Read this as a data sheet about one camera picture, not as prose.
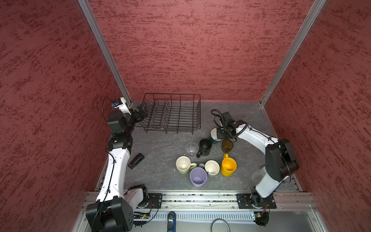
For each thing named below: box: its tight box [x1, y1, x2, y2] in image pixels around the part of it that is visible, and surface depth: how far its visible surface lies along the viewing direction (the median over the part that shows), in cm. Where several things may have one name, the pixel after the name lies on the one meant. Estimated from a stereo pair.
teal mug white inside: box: [210, 127, 222, 145], surface depth 89 cm
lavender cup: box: [189, 167, 208, 189], surface depth 75 cm
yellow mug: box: [220, 153, 238, 177], surface depth 82 cm
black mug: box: [196, 138, 213, 159], surface depth 91 cm
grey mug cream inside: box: [199, 159, 221, 176], surface depth 80 cm
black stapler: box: [127, 152, 145, 170], surface depth 87 cm
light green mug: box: [175, 155, 198, 175], surface depth 81 cm
